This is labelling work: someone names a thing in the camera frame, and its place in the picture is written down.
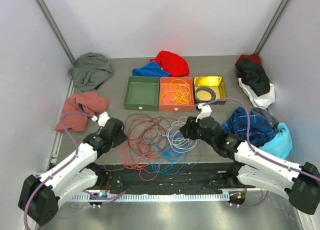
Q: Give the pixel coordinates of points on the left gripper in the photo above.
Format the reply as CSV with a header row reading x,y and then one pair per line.
x,y
122,137

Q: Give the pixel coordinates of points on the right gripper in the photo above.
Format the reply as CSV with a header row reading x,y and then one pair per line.
x,y
189,127

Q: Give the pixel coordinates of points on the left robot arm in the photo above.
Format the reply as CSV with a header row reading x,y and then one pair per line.
x,y
42,196

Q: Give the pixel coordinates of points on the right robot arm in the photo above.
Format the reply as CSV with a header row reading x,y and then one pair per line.
x,y
299,184

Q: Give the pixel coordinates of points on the salmon drawer box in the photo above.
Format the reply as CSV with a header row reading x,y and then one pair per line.
x,y
176,94

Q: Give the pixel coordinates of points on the dusty pink cloth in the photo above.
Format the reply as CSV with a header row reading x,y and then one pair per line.
x,y
77,110

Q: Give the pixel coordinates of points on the green drawer box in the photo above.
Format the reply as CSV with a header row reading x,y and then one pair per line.
x,y
142,93

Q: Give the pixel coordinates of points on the blue plaid cloth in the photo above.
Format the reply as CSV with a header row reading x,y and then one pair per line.
x,y
261,131

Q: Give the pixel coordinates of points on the grey denim cloth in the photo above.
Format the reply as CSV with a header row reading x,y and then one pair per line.
x,y
263,113

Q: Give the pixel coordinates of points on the white cloth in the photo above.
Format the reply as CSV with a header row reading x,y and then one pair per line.
x,y
263,101

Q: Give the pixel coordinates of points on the black cloth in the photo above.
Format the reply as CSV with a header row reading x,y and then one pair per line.
x,y
254,76

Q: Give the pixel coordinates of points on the cyan cloth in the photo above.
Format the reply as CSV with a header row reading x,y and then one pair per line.
x,y
281,145

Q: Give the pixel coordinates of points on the dark red cloth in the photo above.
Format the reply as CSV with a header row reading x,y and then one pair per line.
x,y
252,57

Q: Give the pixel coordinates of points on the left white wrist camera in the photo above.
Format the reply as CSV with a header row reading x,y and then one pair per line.
x,y
101,119

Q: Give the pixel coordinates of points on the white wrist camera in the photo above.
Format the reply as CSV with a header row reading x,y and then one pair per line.
x,y
204,111
101,119

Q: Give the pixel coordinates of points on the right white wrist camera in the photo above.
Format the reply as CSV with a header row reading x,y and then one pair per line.
x,y
204,111

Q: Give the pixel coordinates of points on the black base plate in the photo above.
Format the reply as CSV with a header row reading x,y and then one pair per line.
x,y
168,179

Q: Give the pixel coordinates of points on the slotted cable duct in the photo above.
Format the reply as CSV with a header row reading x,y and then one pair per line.
x,y
224,196

